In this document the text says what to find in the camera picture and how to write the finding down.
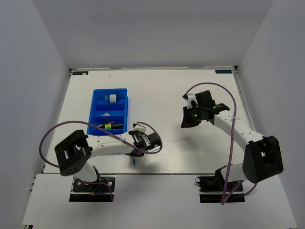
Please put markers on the right corner label sticker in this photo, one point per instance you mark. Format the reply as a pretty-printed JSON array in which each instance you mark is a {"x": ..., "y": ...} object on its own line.
[{"x": 223, "y": 71}]

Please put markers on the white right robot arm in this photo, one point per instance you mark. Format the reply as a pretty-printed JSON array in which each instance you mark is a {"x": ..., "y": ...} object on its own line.
[{"x": 262, "y": 154}]

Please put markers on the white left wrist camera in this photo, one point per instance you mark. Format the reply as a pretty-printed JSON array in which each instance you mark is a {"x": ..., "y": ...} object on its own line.
[{"x": 139, "y": 127}]

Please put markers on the blue compartment tray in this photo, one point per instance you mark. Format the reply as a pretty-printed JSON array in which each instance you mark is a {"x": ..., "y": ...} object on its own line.
[{"x": 118, "y": 112}]

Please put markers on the blue gel jar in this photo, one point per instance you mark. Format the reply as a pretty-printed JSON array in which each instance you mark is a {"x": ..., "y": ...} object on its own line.
[{"x": 111, "y": 98}]

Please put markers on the left corner label sticker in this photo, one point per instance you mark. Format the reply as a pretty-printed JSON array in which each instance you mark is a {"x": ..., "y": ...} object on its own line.
[{"x": 80, "y": 73}]

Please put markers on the purple cap black marker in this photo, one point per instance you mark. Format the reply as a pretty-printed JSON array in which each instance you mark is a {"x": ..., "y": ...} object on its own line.
[{"x": 101, "y": 125}]

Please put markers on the aluminium table edge rail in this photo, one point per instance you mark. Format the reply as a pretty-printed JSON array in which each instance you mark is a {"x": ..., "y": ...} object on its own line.
[{"x": 248, "y": 97}]

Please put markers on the green cap highlighter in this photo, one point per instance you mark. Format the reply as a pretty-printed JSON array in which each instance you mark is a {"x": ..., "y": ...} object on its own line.
[{"x": 117, "y": 125}]

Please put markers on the corner label sticker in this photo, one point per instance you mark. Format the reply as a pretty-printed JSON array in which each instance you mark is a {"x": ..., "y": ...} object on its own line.
[
  {"x": 80, "y": 73},
  {"x": 223, "y": 71}
]

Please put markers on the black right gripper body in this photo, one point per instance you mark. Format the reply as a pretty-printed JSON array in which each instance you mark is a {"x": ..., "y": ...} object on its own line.
[{"x": 200, "y": 110}]

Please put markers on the yellow cap highlighter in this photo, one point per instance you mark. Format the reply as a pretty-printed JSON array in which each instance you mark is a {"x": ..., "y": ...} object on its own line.
[{"x": 108, "y": 126}]

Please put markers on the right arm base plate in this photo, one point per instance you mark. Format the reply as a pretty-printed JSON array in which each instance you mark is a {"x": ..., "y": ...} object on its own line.
[{"x": 210, "y": 191}]

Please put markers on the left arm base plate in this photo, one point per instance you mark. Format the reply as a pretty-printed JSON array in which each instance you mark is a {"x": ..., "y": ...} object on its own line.
[{"x": 81, "y": 192}]

